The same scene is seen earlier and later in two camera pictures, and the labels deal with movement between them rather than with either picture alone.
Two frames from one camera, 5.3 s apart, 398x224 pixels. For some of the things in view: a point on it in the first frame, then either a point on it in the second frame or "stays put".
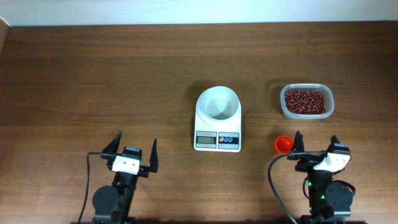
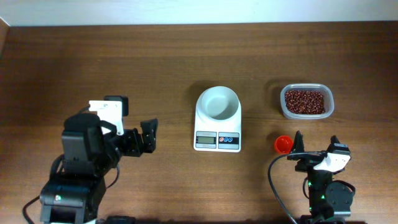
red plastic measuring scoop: x=283 y=144 stays put
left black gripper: x=109 y=152 -> x=146 y=140
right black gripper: x=308 y=161 stays put
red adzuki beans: x=305 y=102 stays put
